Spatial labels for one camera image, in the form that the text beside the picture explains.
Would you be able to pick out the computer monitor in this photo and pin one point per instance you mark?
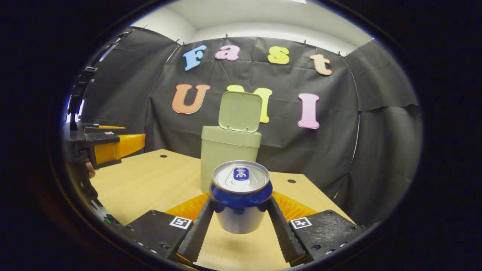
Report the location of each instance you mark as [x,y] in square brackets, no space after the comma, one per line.
[80,109]

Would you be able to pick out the green desktop garbage bin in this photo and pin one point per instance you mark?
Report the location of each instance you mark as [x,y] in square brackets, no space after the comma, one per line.
[222,150]

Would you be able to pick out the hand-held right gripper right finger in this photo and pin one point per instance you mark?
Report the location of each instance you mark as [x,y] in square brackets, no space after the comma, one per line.
[284,233]

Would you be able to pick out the black backdrop cloth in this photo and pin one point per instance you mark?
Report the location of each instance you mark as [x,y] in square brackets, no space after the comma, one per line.
[320,158]

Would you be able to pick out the blue silver pop can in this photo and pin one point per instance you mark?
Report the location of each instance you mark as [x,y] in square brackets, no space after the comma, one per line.
[241,207]

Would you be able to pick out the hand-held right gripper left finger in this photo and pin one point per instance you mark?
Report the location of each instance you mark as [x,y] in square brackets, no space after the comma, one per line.
[197,231]

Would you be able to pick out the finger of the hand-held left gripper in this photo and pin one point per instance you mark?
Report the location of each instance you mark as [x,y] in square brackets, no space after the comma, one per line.
[116,146]
[99,128]

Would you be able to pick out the wooden desktop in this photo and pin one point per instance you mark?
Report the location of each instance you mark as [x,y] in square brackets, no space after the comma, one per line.
[150,188]

